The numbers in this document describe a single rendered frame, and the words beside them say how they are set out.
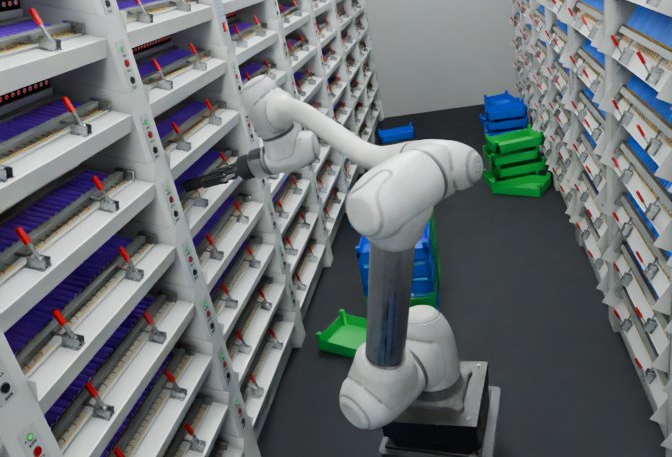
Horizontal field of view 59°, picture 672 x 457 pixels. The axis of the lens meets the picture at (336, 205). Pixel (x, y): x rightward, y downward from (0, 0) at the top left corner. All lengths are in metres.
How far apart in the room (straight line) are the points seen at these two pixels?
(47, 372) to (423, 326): 0.91
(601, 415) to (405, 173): 1.30
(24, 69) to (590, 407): 1.92
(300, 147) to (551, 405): 1.24
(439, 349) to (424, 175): 0.62
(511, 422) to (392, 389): 0.74
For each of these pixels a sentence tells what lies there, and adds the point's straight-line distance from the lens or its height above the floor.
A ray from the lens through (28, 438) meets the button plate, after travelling 1.25.
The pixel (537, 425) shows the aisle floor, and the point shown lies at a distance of 2.18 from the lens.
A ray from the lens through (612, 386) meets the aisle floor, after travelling 2.33.
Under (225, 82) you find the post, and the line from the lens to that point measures 2.22.
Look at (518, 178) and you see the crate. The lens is 3.87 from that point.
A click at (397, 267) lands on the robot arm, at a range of 1.28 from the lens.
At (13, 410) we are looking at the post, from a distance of 1.22.
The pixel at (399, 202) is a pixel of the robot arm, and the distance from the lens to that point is 1.14.
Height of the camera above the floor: 1.52
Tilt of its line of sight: 22 degrees down
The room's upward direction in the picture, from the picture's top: 12 degrees counter-clockwise
